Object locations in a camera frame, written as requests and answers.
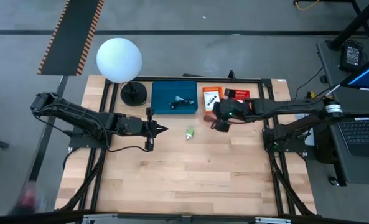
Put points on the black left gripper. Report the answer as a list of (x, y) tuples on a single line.
[(150, 127)]

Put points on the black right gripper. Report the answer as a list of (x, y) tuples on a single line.
[(231, 109)]

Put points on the green white USB charger cube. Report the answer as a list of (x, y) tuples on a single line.
[(189, 134)]

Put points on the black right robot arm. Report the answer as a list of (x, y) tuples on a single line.
[(283, 107)]

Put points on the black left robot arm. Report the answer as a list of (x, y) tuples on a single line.
[(78, 113)]

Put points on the blue plastic bin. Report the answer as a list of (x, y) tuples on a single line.
[(162, 93)]

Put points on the red slotted basket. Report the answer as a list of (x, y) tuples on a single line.
[(242, 94)]

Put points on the orange slotted basket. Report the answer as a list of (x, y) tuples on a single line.
[(203, 99)]

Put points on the white globe table lamp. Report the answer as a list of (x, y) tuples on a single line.
[(119, 59)]

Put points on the black side table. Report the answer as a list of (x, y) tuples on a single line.
[(330, 71)]

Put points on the black orange striped floor mat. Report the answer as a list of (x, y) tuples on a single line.
[(72, 34)]

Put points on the black labelled device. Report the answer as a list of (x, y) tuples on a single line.
[(352, 56)]

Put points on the black laptop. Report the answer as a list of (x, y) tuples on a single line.
[(363, 137)]

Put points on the monitor with blue screen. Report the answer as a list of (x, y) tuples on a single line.
[(367, 76)]

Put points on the black table frame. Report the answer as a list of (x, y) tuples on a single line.
[(252, 81)]

